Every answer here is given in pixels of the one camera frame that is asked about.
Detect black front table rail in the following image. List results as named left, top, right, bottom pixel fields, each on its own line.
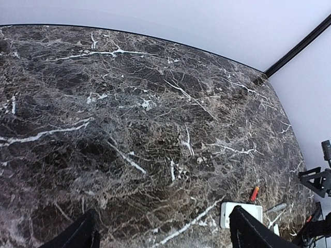
left=291, top=202, right=330, bottom=247

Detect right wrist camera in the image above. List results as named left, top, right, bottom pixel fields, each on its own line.
left=321, top=140, right=331, bottom=161

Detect clear pen screwdriver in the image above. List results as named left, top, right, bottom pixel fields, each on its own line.
left=265, top=203, right=287, bottom=214

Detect white remote green buttons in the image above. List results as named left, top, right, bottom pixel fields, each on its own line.
left=220, top=202, right=263, bottom=229

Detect white battery cover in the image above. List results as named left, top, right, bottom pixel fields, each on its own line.
left=273, top=224, right=280, bottom=236

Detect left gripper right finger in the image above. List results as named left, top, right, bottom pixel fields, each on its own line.
left=230, top=205, right=298, bottom=248

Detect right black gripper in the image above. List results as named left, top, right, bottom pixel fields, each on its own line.
left=298, top=167, right=330, bottom=198

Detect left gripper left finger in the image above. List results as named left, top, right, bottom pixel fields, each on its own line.
left=40, top=209, right=100, bottom=248

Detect red yellow battery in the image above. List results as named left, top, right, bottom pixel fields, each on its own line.
left=250, top=187, right=260, bottom=202

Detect right black frame post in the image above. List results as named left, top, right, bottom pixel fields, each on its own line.
left=264, top=14, right=331, bottom=78

